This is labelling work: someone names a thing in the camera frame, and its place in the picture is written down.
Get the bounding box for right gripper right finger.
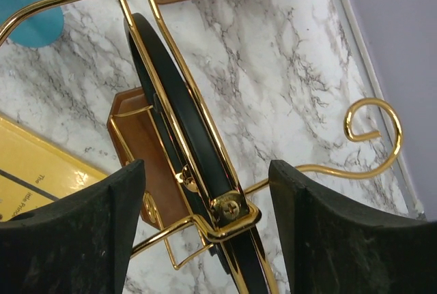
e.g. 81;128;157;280
268;160;436;293

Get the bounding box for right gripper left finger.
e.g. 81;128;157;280
1;160;145;293

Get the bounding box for blue plastic wine glass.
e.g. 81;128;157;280
0;0;65;48

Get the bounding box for yellow book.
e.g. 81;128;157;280
1;116;106;222

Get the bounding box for gold wire wine glass rack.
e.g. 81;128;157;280
0;0;404;294

